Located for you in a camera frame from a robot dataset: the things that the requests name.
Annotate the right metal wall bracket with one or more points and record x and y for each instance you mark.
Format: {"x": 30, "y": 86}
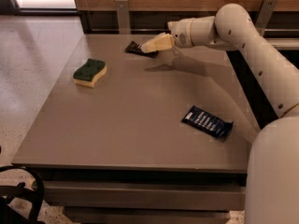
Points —
{"x": 264, "y": 15}

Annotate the left metal wall bracket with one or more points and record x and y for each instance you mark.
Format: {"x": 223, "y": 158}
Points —
{"x": 123, "y": 16}

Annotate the green and yellow sponge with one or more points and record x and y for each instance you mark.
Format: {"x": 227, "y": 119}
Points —
{"x": 89, "y": 73}

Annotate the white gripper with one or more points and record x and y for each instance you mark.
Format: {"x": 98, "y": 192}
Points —
{"x": 181, "y": 33}

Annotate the grey table drawer front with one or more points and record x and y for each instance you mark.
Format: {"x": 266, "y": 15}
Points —
{"x": 144, "y": 196}

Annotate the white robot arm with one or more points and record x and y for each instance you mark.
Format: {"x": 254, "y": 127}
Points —
{"x": 272, "y": 187}

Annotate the blue rxbar wrapper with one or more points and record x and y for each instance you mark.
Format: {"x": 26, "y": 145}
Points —
{"x": 207, "y": 123}

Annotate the black chocolate rxbar wrapper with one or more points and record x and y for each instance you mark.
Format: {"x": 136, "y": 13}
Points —
{"x": 135, "y": 48}

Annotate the metal wall bracket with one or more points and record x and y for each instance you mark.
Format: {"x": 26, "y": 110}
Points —
{"x": 264, "y": 15}
{"x": 123, "y": 16}

